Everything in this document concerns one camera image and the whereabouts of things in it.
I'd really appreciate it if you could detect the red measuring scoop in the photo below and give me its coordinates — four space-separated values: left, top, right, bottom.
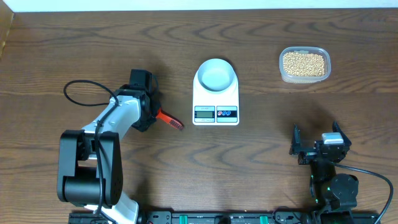
156 108 184 131

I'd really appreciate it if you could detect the clear plastic container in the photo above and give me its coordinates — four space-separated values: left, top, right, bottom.
279 47 331 84

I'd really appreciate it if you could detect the pile of soybeans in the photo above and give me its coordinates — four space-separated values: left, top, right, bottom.
282 52 325 77

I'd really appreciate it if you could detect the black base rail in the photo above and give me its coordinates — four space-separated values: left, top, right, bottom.
68 210 382 224

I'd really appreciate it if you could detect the grey round bowl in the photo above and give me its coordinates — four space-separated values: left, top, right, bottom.
197 58 237 92

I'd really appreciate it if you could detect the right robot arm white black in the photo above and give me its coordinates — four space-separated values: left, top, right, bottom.
289 121 359 223

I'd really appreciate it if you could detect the white digital kitchen scale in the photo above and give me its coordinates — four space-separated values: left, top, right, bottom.
192 72 240 126

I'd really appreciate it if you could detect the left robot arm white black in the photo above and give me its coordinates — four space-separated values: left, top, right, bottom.
57 69 159 223

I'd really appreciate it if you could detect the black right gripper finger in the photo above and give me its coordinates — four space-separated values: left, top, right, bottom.
332 121 352 146
289 124 302 155

